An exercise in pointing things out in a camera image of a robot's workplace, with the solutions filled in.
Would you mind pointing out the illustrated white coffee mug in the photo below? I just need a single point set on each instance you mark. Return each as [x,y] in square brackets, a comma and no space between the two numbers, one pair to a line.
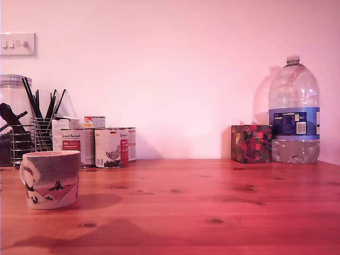
[51,178]

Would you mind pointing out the white can with red stripe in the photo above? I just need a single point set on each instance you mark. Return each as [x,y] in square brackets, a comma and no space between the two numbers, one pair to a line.
[132,144]

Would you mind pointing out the white can with chicken picture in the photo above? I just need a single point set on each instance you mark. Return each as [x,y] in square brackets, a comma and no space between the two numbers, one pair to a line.
[110,148]

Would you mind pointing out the small flat tin can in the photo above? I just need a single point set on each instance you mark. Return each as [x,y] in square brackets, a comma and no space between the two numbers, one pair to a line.
[94,122]

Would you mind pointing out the floral tissue box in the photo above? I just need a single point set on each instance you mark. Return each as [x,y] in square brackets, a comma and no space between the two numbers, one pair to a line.
[251,143]

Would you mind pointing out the white can with red label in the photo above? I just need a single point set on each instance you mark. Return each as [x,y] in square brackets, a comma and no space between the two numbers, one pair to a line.
[78,148]

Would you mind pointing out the white carton box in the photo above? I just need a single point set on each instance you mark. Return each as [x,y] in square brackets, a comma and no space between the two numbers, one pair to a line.
[59,132]

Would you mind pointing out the black chopstick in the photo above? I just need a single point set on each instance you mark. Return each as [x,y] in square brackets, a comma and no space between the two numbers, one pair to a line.
[34,97]
[60,102]
[38,105]
[51,103]
[29,97]

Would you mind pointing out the large clear water bottle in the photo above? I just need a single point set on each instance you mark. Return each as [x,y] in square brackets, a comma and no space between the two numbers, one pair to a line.
[294,119]

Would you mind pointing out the dark scoop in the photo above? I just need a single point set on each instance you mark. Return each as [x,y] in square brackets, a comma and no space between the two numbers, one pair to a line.
[8,111]

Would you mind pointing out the clear glass storage jar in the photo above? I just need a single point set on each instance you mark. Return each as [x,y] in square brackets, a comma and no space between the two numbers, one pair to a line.
[10,90]

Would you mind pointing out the white wall light switch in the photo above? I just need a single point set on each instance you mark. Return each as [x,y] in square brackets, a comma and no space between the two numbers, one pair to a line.
[18,44]

